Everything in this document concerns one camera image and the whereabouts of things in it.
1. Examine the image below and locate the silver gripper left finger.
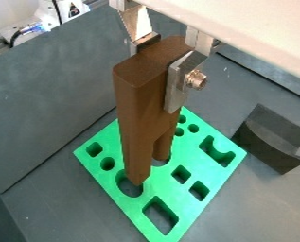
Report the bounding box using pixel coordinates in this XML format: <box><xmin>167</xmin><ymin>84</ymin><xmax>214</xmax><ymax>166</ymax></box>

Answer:
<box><xmin>120</xmin><ymin>5</ymin><xmax>161</xmax><ymax>55</ymax></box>

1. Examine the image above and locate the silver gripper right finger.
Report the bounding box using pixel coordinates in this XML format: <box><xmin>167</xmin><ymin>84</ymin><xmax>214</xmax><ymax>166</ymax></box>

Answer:
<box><xmin>164</xmin><ymin>26</ymin><xmax>220</xmax><ymax>113</ymax></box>

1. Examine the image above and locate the brown square-circle peg object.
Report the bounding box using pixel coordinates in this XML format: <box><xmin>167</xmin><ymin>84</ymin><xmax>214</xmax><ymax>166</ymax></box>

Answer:
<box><xmin>113</xmin><ymin>36</ymin><xmax>192</xmax><ymax>185</ymax></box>

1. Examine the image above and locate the dark grey table mat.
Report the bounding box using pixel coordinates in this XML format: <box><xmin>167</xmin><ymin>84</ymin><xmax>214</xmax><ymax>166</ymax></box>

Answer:
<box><xmin>0</xmin><ymin>6</ymin><xmax>128</xmax><ymax>193</ymax></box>

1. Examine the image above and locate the dark grey curved block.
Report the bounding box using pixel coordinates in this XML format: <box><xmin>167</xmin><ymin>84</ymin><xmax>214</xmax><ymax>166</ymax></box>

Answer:
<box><xmin>232</xmin><ymin>104</ymin><xmax>300</xmax><ymax>175</ymax></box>

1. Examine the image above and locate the green shape-sorting insertion board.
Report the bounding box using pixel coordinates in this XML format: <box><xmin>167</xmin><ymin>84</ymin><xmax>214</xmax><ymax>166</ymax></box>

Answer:
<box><xmin>74</xmin><ymin>108</ymin><xmax>247</xmax><ymax>242</ymax></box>

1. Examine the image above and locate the white robot base with cable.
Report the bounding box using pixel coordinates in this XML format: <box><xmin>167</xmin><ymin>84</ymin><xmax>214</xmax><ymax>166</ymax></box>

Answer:
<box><xmin>0</xmin><ymin>0</ymin><xmax>90</xmax><ymax>48</ymax></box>

